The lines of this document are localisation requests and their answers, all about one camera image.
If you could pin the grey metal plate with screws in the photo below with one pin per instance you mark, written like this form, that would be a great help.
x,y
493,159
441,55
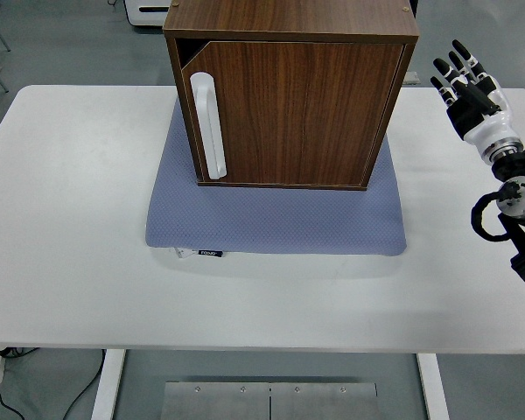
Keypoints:
x,y
324,404
214,404

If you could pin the white appliance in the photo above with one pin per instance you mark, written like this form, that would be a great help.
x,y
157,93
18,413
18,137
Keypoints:
x,y
149,17

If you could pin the black mat label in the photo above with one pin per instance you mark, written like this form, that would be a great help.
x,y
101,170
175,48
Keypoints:
x,y
211,253

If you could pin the brown wooden cabinet body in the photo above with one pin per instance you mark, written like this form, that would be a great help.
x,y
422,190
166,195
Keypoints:
x,y
289,17

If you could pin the blue-grey textured mat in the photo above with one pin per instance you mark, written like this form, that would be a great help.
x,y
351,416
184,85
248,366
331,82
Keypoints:
x,y
267,223

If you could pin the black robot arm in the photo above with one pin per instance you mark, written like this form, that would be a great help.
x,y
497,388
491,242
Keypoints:
x,y
518,197

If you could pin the white mat tag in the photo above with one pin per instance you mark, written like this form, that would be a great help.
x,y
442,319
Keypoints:
x,y
181,252

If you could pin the grey flat floor object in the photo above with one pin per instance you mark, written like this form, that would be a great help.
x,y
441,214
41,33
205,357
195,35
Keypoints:
x,y
412,78

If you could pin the white table leg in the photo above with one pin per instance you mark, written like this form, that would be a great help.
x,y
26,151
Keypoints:
x,y
433,385
107,385

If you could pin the brown wooden cabinet door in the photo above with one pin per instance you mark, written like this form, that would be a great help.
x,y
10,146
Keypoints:
x,y
310,114

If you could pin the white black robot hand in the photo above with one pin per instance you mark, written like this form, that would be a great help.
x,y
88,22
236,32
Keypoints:
x,y
485,127

